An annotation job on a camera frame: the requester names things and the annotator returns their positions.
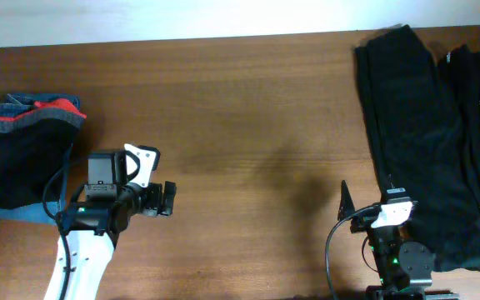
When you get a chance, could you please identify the black trousers pile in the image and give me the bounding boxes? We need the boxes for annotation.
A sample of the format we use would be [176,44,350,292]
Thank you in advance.
[354,25,480,272]

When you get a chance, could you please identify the black leggings red grey waistband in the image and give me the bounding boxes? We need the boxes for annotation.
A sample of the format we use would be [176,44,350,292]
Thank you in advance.
[0,97,87,210]

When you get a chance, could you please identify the folded blue denim jeans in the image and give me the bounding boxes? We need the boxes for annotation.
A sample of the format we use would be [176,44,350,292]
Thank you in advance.
[0,93,81,223]

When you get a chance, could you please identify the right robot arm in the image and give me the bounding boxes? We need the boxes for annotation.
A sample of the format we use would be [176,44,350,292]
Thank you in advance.
[335,181,460,300]

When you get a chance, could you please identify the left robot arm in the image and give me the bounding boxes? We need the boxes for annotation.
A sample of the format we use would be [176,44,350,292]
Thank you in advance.
[45,144,177,299]

